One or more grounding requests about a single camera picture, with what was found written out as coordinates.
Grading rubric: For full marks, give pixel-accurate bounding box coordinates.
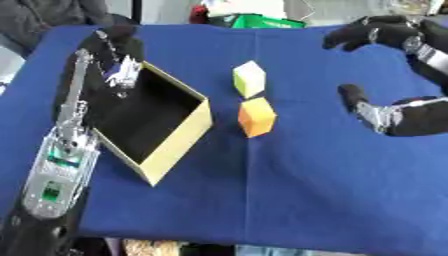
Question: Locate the white bag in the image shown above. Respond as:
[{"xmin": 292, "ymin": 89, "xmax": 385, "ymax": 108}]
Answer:
[{"xmin": 203, "ymin": 0, "xmax": 289, "ymax": 18}]

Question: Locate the orange cube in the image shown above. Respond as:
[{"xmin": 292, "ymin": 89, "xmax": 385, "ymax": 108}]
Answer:
[{"xmin": 236, "ymin": 96, "xmax": 279, "ymax": 139}]

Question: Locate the tan box with black inside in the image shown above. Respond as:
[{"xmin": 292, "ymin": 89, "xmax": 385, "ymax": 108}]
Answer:
[{"xmin": 91, "ymin": 61, "xmax": 216, "ymax": 187}]

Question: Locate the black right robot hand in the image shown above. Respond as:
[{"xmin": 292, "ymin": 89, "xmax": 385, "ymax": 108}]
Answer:
[{"xmin": 322, "ymin": 14, "xmax": 448, "ymax": 138}]

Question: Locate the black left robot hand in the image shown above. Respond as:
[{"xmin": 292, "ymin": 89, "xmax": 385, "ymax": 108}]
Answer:
[{"xmin": 52, "ymin": 24, "xmax": 146, "ymax": 132}]

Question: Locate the green box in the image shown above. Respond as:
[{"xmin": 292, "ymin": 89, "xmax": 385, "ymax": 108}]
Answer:
[{"xmin": 208, "ymin": 13, "xmax": 308, "ymax": 30}]

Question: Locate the yellow-green cube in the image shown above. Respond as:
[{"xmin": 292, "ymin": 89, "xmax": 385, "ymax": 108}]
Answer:
[{"xmin": 231, "ymin": 60, "xmax": 268, "ymax": 100}]

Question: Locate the person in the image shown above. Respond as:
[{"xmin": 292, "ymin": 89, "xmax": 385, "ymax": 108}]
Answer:
[{"xmin": 0, "ymin": 0, "xmax": 137, "ymax": 58}]

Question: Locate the red object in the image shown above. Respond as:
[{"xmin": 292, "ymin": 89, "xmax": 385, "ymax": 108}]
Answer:
[{"xmin": 187, "ymin": 4, "xmax": 212, "ymax": 25}]

